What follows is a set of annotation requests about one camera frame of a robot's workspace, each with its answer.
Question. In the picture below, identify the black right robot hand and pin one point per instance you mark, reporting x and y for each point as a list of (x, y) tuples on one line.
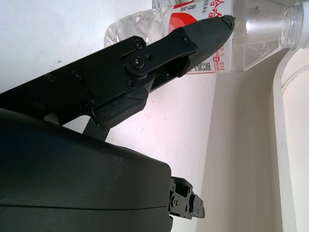
[(72, 174)]

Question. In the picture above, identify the clear plastic water bottle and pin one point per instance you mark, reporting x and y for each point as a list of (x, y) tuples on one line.
[(256, 36)]

